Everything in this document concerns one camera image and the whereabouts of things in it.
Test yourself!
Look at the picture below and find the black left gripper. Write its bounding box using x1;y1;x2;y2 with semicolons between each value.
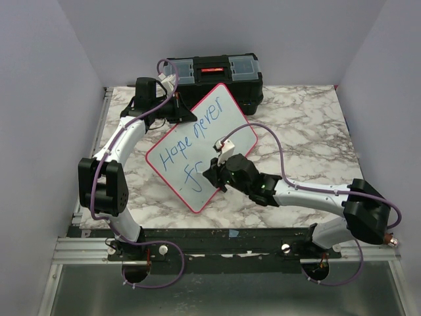
151;92;197;124

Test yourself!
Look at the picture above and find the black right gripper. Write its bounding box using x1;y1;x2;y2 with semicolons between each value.
204;153;251;196

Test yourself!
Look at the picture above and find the pink-framed whiteboard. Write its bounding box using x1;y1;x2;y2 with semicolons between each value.
145;84;248;213

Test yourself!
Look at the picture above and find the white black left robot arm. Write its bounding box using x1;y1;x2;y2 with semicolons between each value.
78;74;197;260

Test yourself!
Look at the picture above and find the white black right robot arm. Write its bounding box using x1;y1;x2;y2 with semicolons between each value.
203;154;397;258

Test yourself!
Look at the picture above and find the black plastic toolbox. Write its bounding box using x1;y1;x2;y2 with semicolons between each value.
163;53;264;115

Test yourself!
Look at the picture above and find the copper brass fitting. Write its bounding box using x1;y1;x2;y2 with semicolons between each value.
384;233;399;248

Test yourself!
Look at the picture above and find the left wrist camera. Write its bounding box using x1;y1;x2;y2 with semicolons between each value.
158;73;178;94

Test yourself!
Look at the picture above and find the aluminium frame rail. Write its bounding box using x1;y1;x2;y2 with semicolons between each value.
72;87;114;228

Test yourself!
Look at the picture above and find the black mounting rail base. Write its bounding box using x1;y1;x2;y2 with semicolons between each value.
67;226;341;277

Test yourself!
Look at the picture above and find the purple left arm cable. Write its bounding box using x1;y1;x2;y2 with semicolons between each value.
89;58;186;290

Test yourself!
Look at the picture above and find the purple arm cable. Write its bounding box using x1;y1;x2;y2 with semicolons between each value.
220;123;403;287
89;58;186;290

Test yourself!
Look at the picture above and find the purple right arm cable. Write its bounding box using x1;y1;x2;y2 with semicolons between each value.
220;123;403;287

